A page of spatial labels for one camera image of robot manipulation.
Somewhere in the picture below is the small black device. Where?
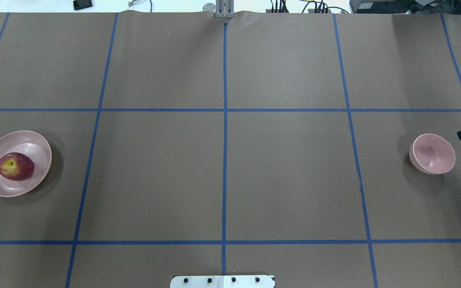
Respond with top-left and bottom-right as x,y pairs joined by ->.
72,0 -> 93,11

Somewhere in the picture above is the aluminium frame post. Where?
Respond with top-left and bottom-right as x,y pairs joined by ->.
214,0 -> 235,19

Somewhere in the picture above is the pink bowl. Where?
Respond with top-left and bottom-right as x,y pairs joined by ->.
409,133 -> 456,175

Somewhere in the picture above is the white pedestal base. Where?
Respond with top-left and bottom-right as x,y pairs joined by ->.
170,275 -> 276,288

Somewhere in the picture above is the red apple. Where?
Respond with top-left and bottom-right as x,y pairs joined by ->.
0,152 -> 35,182

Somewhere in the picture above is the pink plate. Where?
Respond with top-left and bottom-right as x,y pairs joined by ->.
0,130 -> 52,197

